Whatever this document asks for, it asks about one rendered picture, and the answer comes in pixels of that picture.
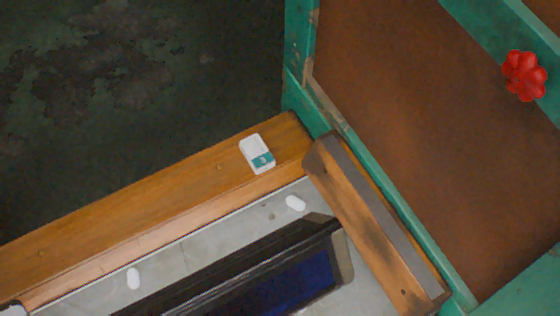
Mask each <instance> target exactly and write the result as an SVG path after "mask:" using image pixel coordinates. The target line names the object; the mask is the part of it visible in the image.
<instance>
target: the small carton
mask: <svg viewBox="0 0 560 316"><path fill-rule="evenodd" d="M239 148H240V150H241V151H242V153H243V155H244V156H245V158H246V159H247V161H248V163H249V164H251V167H252V168H253V170H254V172H255V173H256V175H259V174H261V173H263V172H265V171H267V170H269V169H271V168H273V167H275V159H274V157H273V155H272V154H271V152H270V151H269V149H268V148H267V146H266V145H265V143H264V142H263V140H262V139H261V137H260V135H259V134H258V133H257V134H254V135H252V136H249V137H247V138H245V139H243V140H241V141H239Z"/></svg>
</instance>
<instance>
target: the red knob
mask: <svg viewBox="0 0 560 316"><path fill-rule="evenodd" d="M501 73H502V74H503V76H505V77H506V78H507V79H506V87H507V89H508V90H509V91H511V92H513V93H516V92H517V96H518V98H519V99H520V100H522V101H524V102H529V101H532V99H533V98H538V99H540V98H542V97H543V96H544V94H545V87H544V84H543V82H544V80H546V71H545V70H544V69H543V68H542V67H540V66H538V65H537V58H536V56H535V55H534V54H533V53H531V52H529V51H528V52H523V53H521V52H520V51H519V50H511V51H510V52H509V53H508V54H507V56H506V60H505V62H504V63H503V64H502V65H501Z"/></svg>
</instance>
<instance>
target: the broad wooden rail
mask: <svg viewBox="0 0 560 316"><path fill-rule="evenodd" d="M257 133H258V134H259V135H260V137H261V139H262V140H263V142H264V143H265V145H266V146H267V148H268V149H269V151H270V152H271V154H272V155H273V157H274V159H275V167H273V168H271V169H269V170H267V171H265V172H263V173H261V174H259V175H256V173H255V172H254V170H253V168H252V167H251V164H249V163H248V161H247V159H246V158H245V156H244V155H243V153H242V151H241V150H240V148H239V141H241V140H243V139H245V138H247V137H249V136H252V135H254V134H257ZM314 142H315V140H314V138H313V137H312V135H311V134H310V132H309V131H308V130H307V128H306V127H305V125H304V124H302V122H301V121H300V120H299V118H298V117H297V115H296V114H295V113H294V111H293V110H292V108H291V110H288V111H286V112H284V113H282V114H280V115H278V116H276V117H273V118H271V119H269V120H267V121H265V122H263V123H261V124H258V125H256V126H254V127H252V128H250V129H247V130H244V131H242V132H240V133H238V134H236V135H234V136H232V137H229V138H227V139H225V140H223V141H221V142H219V143H217V144H214V145H212V146H210V147H208V148H206V149H204V150H202V151H199V152H197V153H195V154H193V155H191V156H189V157H186V158H184V159H182V160H180V161H178V162H176V163H174V164H171V165H169V166H167V167H165V168H163V169H161V170H159V171H156V172H154V173H152V174H150V175H148V176H146V177H144V178H141V179H139V180H137V181H135V182H134V183H132V184H130V185H127V186H125V187H123V188H121V189H119V190H117V191H114V192H112V193H110V194H109V195H107V196H105V197H103V198H100V199H98V200H96V201H94V202H93V203H91V204H89V205H86V206H84V207H82V208H80V209H79V210H77V211H75V212H72V213H68V214H67V215H65V216H63V217H61V218H58V219H57V220H55V221H53V222H51V223H49V224H48V225H45V226H43V227H39V228H38V229H36V230H34V231H31V232H30V233H28V234H26V235H24V236H23V237H20V238H16V239H15V240H13V241H11V242H10V243H7V244H5V245H4V246H2V247H1V246H0V305H3V304H5V303H7V302H8V301H9V300H14V299H19V300H20V301H22V303H23V304H24V306H25V308H26V309H27V311H28V312H30V313H33V312H34V311H36V310H38V309H39V308H41V307H42V308H43V307H45V306H46V305H48V304H50V303H52V302H54V301H57V300H59V299H61V298H62V297H64V296H66V295H70V294H71V293H73V292H75V291H77V290H78V289H80V288H81V287H85V286H87V285H89V284H91V283H92V282H94V281H96V280H98V279H100V278H104V277H105V276H107V275H109V274H111V273H113V272H115V271H117V270H118V269H120V268H122V267H126V266H128V265H130V264H132V263H134V262H136V261H138V260H139V259H141V258H143V257H145V256H147V255H149V254H151V253H153V252H155V251H159V250H161V249H163V248H165V247H167V246H169V245H170V244H172V243H174V242H176V241H178V240H180V239H182V238H184V237H186V236H188V235H189V234H191V233H193V232H195V231H197V230H199V229H201V228H203V227H205V226H207V225H209V224H211V223H213V222H215V221H217V220H219V219H221V218H223V217H225V216H227V215H229V214H231V213H233V212H235V211H237V210H239V209H241V208H243V207H245V206H247V205H250V204H252V203H254V202H256V201H258V200H260V199H262V198H264V197H266V196H268V195H270V194H272V193H274V192H276V191H278V190H280V189H282V188H284V187H286V186H288V185H290V184H292V183H294V182H296V181H298V180H300V179H303V178H305V177H306V176H308V175H307V174H306V173H305V171H304V170H303V168H301V167H300V166H301V159H303V158H304V156H305V155H306V153H307V152H308V150H309V149H310V147H311V146H312V144H313V143H314Z"/></svg>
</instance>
